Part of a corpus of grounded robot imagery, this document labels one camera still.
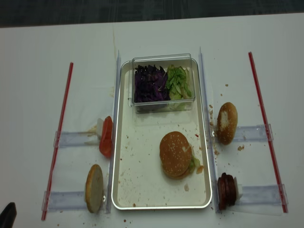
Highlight right red rod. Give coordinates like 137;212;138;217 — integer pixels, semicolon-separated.
248;52;288;213

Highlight white pusher block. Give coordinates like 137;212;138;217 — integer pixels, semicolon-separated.
96;118;104;144
234;177;243;202

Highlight left clear vertical rail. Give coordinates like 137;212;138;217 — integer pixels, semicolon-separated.
105;51;121;214

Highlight left lower clear track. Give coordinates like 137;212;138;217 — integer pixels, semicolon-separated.
42;191;88;212

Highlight standing plain bun half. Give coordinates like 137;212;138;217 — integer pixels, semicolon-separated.
85;164;104;213

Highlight stack of dark sausage slices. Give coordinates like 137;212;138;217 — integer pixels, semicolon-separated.
217;172;237;210

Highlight clear plastic salad container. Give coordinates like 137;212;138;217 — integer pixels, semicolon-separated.
131;53;195;114

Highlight right lower clear track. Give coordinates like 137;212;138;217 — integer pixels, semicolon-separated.
235;184;288;205

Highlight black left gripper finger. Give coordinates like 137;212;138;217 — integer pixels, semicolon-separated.
0;202;17;228

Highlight right upper clear track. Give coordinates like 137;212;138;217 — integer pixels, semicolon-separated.
233;124;273;142

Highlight shredded green lettuce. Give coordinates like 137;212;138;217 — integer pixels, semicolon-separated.
165;65;192;100

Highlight left red rod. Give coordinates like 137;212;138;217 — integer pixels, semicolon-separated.
41;62;74;221

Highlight clear track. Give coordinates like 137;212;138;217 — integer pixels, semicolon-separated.
53;132;99;148
235;184;288;205
233;124;273;142
42;191;88;212

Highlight burger bottom bun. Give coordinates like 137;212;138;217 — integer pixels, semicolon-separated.
164;170;191;180

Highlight left upper clear track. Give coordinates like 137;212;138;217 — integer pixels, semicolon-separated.
53;132;99;148

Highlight white pusher block right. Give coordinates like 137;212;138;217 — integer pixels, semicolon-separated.
234;177;243;202

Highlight shredded purple cabbage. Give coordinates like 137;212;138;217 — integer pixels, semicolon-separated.
134;65;170;103

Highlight standing tomato slices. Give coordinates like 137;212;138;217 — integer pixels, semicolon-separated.
99;116;113;158

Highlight red rod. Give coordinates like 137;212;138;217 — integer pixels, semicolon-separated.
41;62;74;221
248;52;288;213

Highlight white pusher block left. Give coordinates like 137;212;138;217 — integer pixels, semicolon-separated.
96;118;104;144

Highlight lettuce under burger patty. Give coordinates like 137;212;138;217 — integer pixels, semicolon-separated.
189;154;200;173

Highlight sesame bun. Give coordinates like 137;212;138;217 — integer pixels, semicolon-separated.
159;131;192;176
216;102;238;145

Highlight white rectangular serving tray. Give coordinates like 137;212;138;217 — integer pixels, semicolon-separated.
112;61;212;210

